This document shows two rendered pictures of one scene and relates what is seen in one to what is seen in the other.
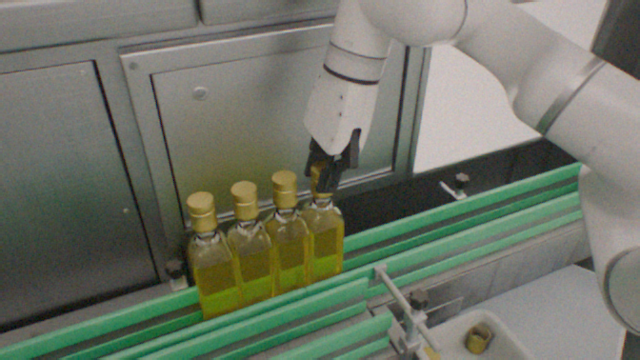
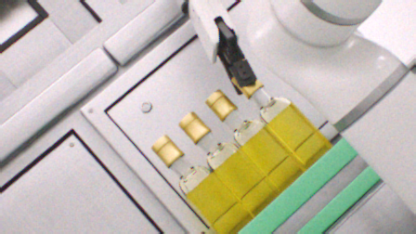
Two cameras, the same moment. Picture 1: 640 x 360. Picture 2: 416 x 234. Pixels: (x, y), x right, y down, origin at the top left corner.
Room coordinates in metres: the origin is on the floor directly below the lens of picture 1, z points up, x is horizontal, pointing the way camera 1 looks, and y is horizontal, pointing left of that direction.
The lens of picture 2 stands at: (-0.76, -0.21, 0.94)
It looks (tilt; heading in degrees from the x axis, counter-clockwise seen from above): 9 degrees up; 12
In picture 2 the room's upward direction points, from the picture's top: 42 degrees counter-clockwise
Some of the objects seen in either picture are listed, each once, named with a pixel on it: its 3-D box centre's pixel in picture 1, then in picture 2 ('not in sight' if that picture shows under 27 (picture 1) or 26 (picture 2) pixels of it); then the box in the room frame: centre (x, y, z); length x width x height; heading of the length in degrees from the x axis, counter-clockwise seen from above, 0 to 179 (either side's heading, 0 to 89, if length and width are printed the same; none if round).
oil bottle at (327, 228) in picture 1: (321, 253); (310, 150); (0.54, -0.01, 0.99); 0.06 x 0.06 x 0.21; 23
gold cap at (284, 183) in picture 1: (285, 189); (221, 105); (0.52, 0.04, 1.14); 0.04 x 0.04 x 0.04
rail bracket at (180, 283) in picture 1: (178, 284); not in sight; (0.51, 0.22, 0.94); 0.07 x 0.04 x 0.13; 24
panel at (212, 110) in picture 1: (404, 104); (324, 24); (0.75, -0.16, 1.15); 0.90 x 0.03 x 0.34; 114
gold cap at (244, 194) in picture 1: (245, 201); (194, 127); (0.49, 0.09, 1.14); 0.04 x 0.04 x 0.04
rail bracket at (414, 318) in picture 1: (405, 310); not in sight; (0.46, -0.14, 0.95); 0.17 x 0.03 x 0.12; 24
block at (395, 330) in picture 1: (391, 338); not in sight; (0.47, -0.13, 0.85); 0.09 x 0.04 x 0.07; 24
